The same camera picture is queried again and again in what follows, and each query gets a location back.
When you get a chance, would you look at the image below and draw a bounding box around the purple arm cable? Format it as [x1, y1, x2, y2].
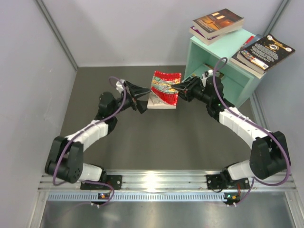
[52, 76, 128, 207]
[212, 57, 292, 207]

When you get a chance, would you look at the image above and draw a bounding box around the Edward Tulane dark book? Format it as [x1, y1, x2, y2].
[192, 9, 245, 38]

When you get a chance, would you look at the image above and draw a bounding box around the yellow blue cover book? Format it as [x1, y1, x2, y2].
[185, 63, 225, 81]

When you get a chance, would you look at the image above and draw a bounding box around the red Treehouse book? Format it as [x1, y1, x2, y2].
[239, 36, 255, 50]

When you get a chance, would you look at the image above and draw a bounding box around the green back cover book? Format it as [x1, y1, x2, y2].
[147, 71, 181, 109]

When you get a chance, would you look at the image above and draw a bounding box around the purple Roald Dahl book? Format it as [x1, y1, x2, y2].
[190, 26, 221, 45]

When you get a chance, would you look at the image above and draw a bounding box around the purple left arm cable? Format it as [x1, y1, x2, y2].
[52, 76, 128, 207]

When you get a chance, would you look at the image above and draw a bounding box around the aluminium corner frame post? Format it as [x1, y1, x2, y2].
[34, 0, 78, 71]

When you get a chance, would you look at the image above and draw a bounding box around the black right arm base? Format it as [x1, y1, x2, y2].
[206, 174, 250, 191]

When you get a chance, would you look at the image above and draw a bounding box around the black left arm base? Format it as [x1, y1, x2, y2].
[80, 175, 123, 190]

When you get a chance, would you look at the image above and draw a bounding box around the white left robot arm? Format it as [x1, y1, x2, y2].
[45, 80, 151, 189]

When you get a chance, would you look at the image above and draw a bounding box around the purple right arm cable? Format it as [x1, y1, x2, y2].
[212, 57, 292, 207]

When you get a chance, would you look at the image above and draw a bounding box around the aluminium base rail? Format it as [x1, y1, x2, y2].
[35, 169, 297, 202]

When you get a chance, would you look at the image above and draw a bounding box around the mint green cube shelf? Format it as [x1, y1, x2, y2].
[184, 29, 261, 108]

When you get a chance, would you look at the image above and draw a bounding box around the black back cover book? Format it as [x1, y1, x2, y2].
[236, 34, 295, 75]

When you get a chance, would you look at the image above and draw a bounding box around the blue starry night book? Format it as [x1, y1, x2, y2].
[229, 34, 268, 79]

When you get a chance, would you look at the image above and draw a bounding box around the right aluminium frame post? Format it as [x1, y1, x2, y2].
[263, 0, 291, 36]

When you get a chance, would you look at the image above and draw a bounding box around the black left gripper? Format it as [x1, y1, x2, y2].
[110, 80, 153, 115]

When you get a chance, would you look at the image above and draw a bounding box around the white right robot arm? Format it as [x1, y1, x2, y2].
[172, 76, 291, 189]

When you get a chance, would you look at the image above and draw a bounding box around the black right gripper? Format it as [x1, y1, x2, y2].
[172, 76, 212, 105]

